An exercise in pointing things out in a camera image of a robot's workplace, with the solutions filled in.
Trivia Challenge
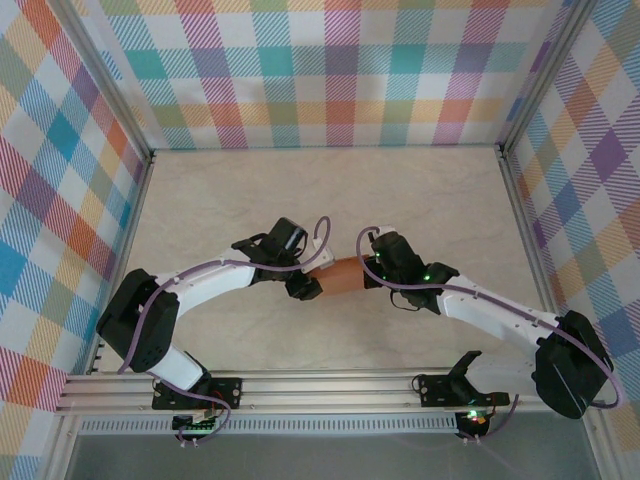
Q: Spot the pink paper box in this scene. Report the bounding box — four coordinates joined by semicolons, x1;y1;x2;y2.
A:
318;255;367;297

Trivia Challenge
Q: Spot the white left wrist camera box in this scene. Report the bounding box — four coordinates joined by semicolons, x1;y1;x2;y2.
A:
301;243;335;275

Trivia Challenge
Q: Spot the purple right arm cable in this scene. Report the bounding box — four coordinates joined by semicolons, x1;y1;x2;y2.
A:
354;225;626;446

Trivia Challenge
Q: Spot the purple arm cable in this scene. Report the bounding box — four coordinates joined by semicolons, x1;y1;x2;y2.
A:
117;215;332;449
354;225;626;446

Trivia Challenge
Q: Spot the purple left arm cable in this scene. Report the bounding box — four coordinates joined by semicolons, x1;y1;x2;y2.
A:
117;215;332;449

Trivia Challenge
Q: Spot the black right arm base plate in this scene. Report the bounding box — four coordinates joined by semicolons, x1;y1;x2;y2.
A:
416;372;512;408

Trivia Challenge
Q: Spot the aluminium table side rail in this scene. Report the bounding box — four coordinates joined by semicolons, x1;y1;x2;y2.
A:
496;144;577;370
85;149;157;376

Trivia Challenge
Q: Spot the long aluminium base rail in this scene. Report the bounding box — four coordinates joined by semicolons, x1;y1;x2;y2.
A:
54;368;607;417

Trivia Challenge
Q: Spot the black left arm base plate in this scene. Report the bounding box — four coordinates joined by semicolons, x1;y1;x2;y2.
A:
151;377;244;412

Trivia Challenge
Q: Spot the slotted grey cable duct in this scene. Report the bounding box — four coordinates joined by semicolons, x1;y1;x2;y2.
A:
78;417;462;437

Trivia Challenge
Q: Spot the aluminium frame corner post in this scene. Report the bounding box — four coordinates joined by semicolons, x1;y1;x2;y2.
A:
496;0;601;154
47;0;155;162

